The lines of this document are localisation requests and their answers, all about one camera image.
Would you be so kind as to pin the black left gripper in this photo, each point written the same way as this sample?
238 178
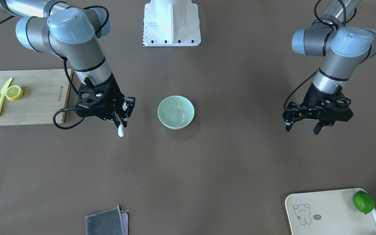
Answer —
312 95

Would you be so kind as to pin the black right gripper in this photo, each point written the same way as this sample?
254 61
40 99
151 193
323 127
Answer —
115 91

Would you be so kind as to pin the white ceramic spoon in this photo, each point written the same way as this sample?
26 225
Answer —
120 130

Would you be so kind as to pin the mint green bowl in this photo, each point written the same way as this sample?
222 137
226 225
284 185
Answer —
176 112

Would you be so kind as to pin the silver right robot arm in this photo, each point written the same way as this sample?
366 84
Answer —
72 34

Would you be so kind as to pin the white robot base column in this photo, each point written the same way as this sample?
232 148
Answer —
171 23

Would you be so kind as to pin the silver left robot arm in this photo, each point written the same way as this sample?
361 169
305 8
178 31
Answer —
343 48

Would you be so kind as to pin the bamboo cutting board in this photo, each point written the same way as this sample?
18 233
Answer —
44 93

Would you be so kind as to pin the cream serving tray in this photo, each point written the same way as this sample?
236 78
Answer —
328 213

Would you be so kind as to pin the green lime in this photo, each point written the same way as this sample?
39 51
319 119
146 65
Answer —
363 202

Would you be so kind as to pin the grey folded cloth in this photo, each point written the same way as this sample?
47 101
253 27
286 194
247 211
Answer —
108 222

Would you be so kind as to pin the lemon half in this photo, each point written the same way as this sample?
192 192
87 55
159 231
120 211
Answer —
14 93

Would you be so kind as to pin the yellow plastic knife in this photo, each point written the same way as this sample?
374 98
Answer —
3 93

